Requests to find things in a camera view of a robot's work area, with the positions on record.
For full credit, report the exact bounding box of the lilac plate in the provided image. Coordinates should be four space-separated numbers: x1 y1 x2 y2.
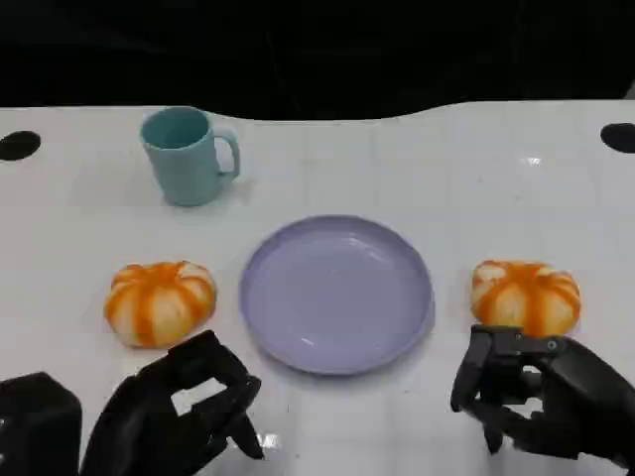
239 214 436 376

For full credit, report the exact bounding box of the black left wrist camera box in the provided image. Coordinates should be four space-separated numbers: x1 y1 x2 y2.
0 371 83 476

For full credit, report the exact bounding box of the black table cable hole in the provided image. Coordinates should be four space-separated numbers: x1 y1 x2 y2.
0 130 43 163
599 122 635 156

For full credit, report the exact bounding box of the black backdrop curtain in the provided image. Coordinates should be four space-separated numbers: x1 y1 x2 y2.
0 0 635 122

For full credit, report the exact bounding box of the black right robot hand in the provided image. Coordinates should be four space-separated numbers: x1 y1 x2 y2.
449 323 635 470

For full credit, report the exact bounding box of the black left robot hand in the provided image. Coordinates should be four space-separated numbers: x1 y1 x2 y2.
78 329 265 476

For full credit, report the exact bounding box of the pale green mug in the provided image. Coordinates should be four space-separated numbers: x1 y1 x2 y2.
139 105 242 207

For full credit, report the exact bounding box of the orange white toy bread roll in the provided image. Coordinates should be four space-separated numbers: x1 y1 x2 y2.
469 258 582 338
103 260 219 349

